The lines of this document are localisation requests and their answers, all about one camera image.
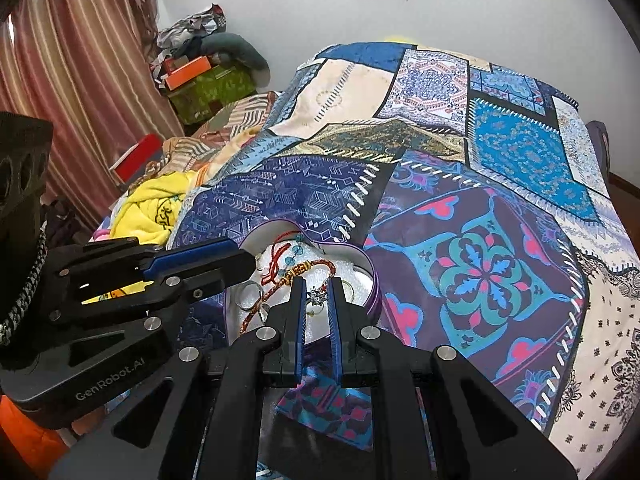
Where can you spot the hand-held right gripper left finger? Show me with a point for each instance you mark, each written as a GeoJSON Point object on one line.
{"type": "Point", "coordinates": [299, 322]}

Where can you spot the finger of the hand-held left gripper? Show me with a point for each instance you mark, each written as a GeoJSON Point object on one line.
{"type": "Point", "coordinates": [192, 256]}
{"type": "Point", "coordinates": [220, 272]}

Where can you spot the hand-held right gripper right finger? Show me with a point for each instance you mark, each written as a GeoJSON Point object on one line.
{"type": "Point", "coordinates": [334, 322]}

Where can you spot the purple heart-shaped jewelry tin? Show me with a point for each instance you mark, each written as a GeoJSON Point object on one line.
{"type": "Point", "coordinates": [374, 290]}

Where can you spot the yellow cloth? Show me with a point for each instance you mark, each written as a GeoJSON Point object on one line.
{"type": "Point", "coordinates": [150, 205]}

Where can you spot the orange cloth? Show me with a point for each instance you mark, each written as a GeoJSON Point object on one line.
{"type": "Point", "coordinates": [25, 435]}

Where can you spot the red box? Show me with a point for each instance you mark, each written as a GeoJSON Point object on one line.
{"type": "Point", "coordinates": [137, 157]}

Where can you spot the striped beige blanket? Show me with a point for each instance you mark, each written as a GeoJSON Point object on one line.
{"type": "Point", "coordinates": [235, 120]}

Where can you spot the green patterned box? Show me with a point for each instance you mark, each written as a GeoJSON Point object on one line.
{"type": "Point", "coordinates": [215, 92]}

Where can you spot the orange box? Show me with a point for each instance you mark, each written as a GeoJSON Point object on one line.
{"type": "Point", "coordinates": [187, 72]}

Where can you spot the patchwork printed bedspread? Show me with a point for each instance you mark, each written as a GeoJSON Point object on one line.
{"type": "Point", "coordinates": [500, 210]}

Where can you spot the striped pink curtain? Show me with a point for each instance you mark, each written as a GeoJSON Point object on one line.
{"type": "Point", "coordinates": [80, 60]}

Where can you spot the grey bag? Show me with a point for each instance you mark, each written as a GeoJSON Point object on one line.
{"type": "Point", "coordinates": [600, 150]}

